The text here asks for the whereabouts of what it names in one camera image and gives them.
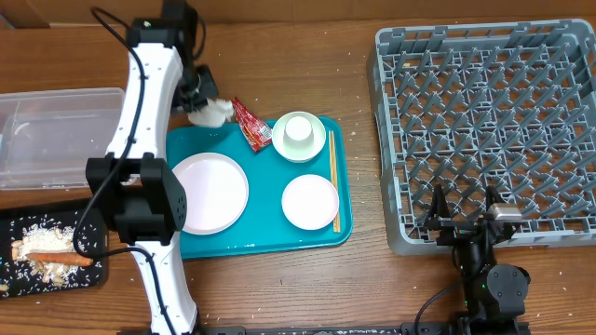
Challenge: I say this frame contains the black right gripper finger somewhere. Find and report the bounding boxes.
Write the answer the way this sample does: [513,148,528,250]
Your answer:
[485,185,502,208]
[427,184,451,219]

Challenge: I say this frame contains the white tissue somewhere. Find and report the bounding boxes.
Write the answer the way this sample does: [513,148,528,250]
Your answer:
[188,99,235,128]

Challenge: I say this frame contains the red snack wrapper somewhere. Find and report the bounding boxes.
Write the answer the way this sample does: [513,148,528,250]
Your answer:
[232,98,272,153]

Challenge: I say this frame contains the large white plate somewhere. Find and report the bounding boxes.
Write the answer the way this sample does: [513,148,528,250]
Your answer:
[173,153,250,235]

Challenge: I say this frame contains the orange carrot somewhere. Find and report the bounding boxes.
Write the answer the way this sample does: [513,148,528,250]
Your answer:
[26,252,94,267]

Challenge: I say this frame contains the rice and food scraps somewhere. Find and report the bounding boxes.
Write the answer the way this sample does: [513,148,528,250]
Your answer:
[1,224,82,298]

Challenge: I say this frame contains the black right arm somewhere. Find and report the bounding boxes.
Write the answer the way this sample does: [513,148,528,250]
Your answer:
[413,185,531,334]

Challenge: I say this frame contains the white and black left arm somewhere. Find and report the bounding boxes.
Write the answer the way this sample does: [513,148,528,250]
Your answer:
[84,1,219,334]

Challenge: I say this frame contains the black waste tray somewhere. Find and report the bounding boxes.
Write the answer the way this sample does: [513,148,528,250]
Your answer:
[1,199,108,299]

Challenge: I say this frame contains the grey dish rack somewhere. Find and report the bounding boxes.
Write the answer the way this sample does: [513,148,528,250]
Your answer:
[367,19,595,255]

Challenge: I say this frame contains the wooden chopstick left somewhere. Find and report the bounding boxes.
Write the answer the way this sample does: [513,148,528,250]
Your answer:
[329,130,340,234]

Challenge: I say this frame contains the white upturned bowl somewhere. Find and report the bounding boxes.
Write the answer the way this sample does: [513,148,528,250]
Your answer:
[272,111,327,163]

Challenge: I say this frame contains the small white plate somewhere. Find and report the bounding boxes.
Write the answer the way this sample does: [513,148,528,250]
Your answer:
[281,174,340,231]

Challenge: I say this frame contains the teal plastic tray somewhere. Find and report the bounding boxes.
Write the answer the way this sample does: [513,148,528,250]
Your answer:
[166,116,354,260]

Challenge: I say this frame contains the clear plastic bin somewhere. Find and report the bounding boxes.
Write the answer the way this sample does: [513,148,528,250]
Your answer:
[1,87,124,191]

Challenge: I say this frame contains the cardboard backdrop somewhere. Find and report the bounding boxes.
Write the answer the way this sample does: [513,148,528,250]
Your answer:
[1,0,595,28]

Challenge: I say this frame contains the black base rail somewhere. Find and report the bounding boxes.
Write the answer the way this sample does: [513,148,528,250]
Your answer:
[115,321,532,335]

